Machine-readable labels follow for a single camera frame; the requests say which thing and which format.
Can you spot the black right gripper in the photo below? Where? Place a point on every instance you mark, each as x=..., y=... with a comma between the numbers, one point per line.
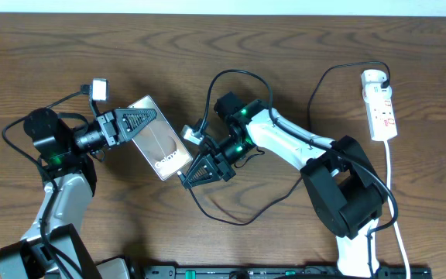
x=214, y=173

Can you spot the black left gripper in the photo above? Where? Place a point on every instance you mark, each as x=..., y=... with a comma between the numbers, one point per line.
x=108, y=128

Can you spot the Galaxy smartphone with bronze screen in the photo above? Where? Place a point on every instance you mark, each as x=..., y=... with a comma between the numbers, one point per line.
x=159, y=144

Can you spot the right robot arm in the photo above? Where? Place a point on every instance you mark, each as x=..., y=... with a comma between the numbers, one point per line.
x=345, y=191

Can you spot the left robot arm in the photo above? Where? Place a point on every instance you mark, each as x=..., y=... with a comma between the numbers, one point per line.
x=52, y=247

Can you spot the white USB charger plug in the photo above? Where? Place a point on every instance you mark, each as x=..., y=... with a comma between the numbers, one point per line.
x=373, y=87

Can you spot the white power strip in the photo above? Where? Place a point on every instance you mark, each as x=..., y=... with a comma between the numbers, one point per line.
x=381, y=120

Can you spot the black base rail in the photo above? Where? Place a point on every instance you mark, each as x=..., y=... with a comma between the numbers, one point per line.
x=263, y=272

